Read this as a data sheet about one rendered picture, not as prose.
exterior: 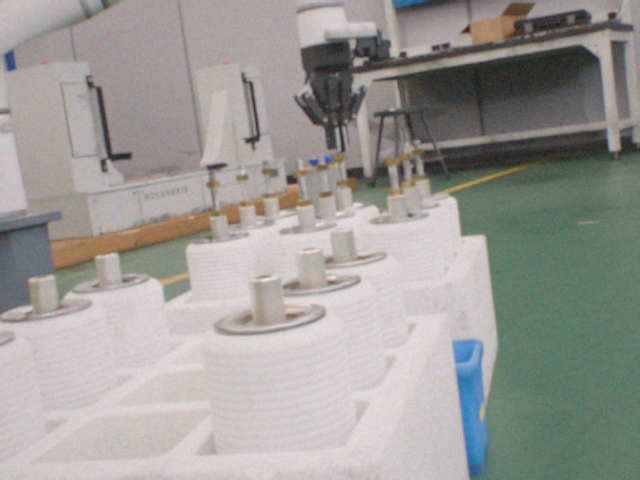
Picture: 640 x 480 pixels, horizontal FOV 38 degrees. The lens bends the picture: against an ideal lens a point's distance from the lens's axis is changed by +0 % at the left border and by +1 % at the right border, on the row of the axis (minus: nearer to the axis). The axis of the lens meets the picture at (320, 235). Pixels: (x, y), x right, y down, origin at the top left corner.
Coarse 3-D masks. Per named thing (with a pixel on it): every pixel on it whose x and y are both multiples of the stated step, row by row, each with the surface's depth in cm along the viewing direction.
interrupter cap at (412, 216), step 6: (378, 216) 116; (384, 216) 117; (408, 216) 115; (414, 216) 110; (420, 216) 111; (426, 216) 112; (372, 222) 112; (378, 222) 111; (384, 222) 110; (390, 222) 110; (396, 222) 110; (402, 222) 110
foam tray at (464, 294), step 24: (480, 240) 137; (456, 264) 118; (480, 264) 129; (408, 288) 107; (432, 288) 106; (456, 288) 105; (480, 288) 126; (168, 312) 114; (192, 312) 114; (216, 312) 113; (408, 312) 107; (432, 312) 106; (456, 312) 106; (480, 312) 122; (456, 336) 106; (480, 336) 118
